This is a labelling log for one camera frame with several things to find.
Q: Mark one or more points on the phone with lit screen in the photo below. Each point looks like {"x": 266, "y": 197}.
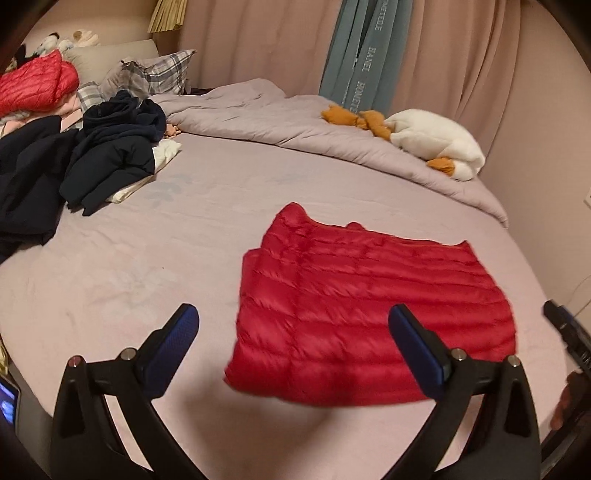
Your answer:
{"x": 9, "y": 399}

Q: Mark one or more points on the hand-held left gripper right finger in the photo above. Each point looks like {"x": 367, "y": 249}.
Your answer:
{"x": 415, "y": 355}

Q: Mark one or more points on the cream cloth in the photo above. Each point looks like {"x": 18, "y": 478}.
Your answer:
{"x": 161, "y": 154}

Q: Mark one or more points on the large navy coat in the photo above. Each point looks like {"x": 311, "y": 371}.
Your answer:
{"x": 27, "y": 184}

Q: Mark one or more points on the pink curtain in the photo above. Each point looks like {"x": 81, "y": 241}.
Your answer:
{"x": 461, "y": 60}
{"x": 258, "y": 41}

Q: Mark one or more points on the blue-grey curtain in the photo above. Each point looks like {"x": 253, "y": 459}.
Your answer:
{"x": 364, "y": 60}

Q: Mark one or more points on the person's right hand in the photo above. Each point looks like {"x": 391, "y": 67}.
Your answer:
{"x": 565, "y": 401}

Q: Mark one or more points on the red puffer jacket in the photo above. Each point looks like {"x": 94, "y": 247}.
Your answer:
{"x": 360, "y": 314}

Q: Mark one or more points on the grey quilt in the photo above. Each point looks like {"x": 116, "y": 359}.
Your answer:
{"x": 286, "y": 120}

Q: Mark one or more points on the bed with pink sheet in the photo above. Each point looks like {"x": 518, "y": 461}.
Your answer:
{"x": 161, "y": 240}

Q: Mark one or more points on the beige plush toy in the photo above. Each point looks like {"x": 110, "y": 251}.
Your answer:
{"x": 84, "y": 38}

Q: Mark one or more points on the navy hooded jacket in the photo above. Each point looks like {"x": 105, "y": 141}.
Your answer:
{"x": 111, "y": 152}

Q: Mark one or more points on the beige headboard cushion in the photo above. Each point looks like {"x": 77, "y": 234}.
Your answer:
{"x": 111, "y": 55}

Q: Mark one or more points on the folded red quilted jacket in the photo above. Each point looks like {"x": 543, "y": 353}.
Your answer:
{"x": 32, "y": 85}

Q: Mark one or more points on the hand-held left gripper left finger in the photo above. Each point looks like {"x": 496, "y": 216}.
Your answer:
{"x": 171, "y": 350}

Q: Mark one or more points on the white plush dog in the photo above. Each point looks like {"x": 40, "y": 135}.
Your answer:
{"x": 46, "y": 46}

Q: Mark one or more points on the white goose plush toy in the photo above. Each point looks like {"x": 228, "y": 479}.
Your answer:
{"x": 438, "y": 138}

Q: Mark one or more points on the grey plaid cloth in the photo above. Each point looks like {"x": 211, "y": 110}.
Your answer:
{"x": 91, "y": 97}

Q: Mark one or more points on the yellow tassel hanging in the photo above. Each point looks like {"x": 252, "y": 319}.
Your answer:
{"x": 168, "y": 16}

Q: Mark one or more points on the pink folded clothes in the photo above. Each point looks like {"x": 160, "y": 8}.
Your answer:
{"x": 67, "y": 110}

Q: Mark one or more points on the plaid pillow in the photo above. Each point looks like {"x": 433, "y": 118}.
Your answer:
{"x": 161, "y": 74}

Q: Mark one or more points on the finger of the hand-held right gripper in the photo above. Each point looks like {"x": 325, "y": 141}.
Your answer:
{"x": 565, "y": 325}

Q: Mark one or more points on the small pink plush toy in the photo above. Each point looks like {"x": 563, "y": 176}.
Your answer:
{"x": 172, "y": 131}

